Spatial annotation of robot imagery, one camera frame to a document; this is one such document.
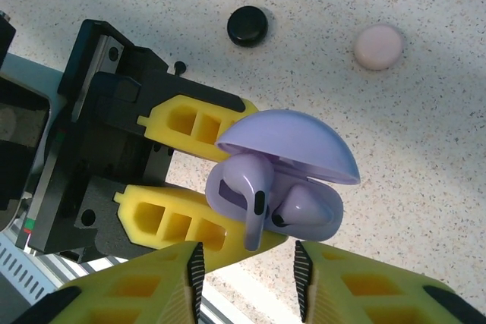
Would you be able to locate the black round cap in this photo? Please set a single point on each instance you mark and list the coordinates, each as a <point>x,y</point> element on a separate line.
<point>247,26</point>

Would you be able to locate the pink earbud charging case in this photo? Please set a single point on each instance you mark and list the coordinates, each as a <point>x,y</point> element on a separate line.
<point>377,47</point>

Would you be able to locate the purple earbud charging case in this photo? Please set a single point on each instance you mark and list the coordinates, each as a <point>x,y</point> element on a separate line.
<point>288,138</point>

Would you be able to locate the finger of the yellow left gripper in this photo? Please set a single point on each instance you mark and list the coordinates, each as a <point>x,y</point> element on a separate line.
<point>163,111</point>
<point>129,202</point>

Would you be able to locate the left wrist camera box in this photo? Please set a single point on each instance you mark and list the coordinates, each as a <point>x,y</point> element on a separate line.
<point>23,119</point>

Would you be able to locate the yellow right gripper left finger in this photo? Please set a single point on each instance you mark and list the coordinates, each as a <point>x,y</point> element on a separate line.
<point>171,263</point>

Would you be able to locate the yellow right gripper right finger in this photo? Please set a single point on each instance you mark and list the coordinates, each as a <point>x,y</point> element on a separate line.
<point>341,263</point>

